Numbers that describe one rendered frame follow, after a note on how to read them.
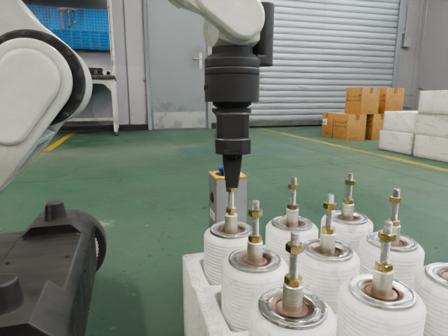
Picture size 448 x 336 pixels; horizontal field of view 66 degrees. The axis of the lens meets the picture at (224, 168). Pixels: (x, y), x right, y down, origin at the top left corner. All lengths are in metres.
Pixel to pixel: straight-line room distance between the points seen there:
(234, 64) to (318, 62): 5.74
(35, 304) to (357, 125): 3.95
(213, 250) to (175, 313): 0.30
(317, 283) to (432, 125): 2.76
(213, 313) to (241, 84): 0.34
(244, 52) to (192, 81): 4.97
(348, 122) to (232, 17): 3.69
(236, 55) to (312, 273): 0.34
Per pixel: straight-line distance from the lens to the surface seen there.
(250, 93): 0.54
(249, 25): 0.53
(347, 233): 0.67
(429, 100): 3.23
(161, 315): 0.85
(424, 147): 3.24
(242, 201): 0.75
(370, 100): 4.31
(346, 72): 6.54
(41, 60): 0.56
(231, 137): 0.53
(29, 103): 0.57
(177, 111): 5.47
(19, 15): 0.63
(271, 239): 0.63
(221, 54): 0.54
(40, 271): 0.69
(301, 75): 6.09
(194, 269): 0.64
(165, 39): 5.52
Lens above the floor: 0.48
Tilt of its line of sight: 12 degrees down
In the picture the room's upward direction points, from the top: straight up
